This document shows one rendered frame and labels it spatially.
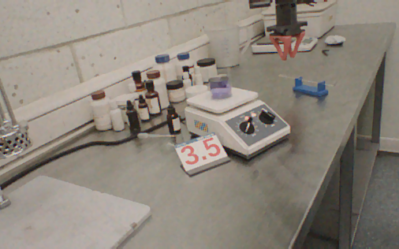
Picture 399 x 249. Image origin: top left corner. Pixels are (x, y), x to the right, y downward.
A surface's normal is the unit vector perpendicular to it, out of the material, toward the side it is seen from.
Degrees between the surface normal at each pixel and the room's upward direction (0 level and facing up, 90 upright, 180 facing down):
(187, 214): 0
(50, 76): 90
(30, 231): 0
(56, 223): 0
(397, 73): 90
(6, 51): 90
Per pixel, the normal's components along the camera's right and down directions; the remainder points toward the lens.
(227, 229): -0.14, -0.91
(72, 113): 0.84, 0.10
